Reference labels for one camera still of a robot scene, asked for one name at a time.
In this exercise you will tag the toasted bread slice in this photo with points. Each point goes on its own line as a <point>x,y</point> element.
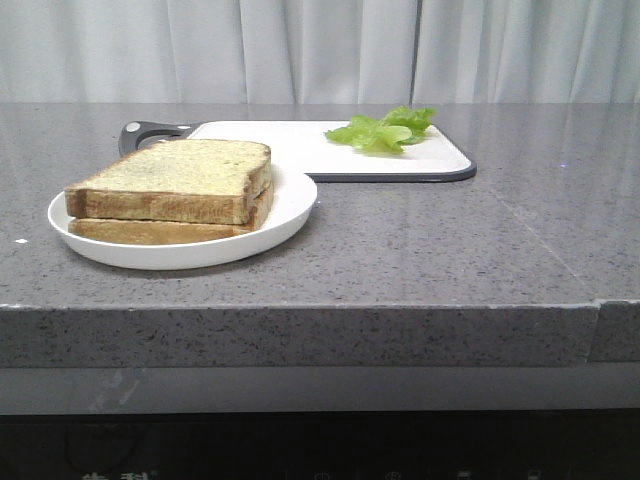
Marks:
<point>147,232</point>
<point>195,181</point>

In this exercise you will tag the green lettuce leaf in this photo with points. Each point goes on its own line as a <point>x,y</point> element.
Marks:
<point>401,126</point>

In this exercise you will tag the white cutting board grey rim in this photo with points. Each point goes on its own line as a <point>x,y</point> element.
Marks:
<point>301,145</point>

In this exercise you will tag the white curtain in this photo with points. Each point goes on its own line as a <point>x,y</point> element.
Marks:
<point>320,52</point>

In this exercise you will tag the white round plate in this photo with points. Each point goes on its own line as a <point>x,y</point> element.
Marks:
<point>294,196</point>

